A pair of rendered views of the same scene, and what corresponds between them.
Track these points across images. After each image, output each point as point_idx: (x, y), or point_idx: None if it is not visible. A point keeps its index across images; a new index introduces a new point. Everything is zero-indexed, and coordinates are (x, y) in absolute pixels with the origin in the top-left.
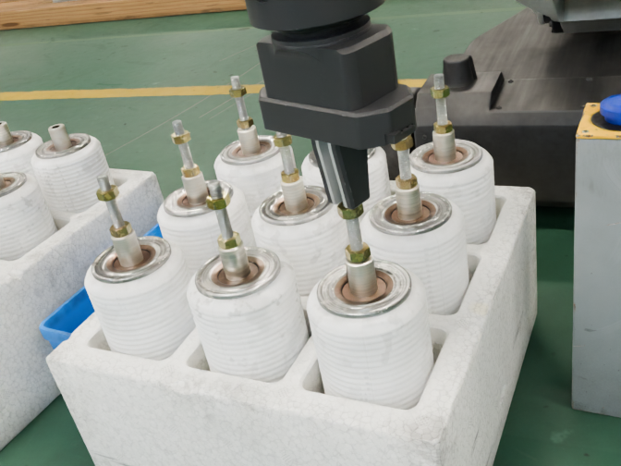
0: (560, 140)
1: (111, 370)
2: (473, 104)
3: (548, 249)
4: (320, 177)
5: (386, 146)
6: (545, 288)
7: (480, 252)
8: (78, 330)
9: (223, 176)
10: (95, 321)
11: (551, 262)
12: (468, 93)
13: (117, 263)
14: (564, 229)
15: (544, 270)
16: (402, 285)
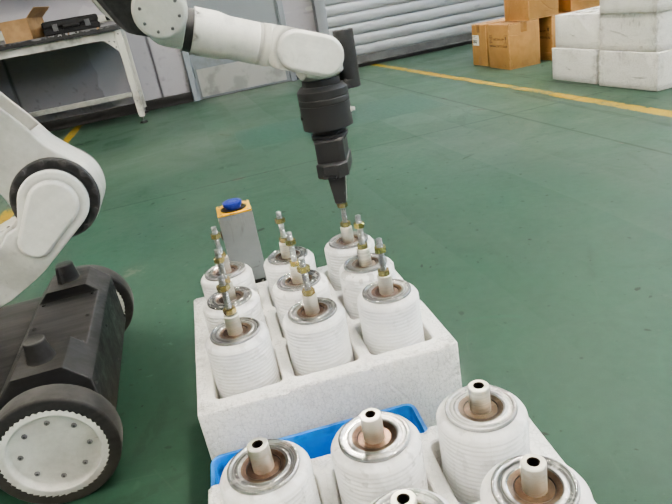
0: (105, 333)
1: (434, 317)
2: (79, 346)
3: (144, 396)
4: (257, 296)
5: (102, 403)
6: (189, 381)
7: (265, 286)
8: (428, 347)
9: (267, 336)
10: (416, 347)
11: (160, 389)
12: (69, 345)
13: (393, 293)
14: (117, 400)
15: (170, 388)
16: (340, 235)
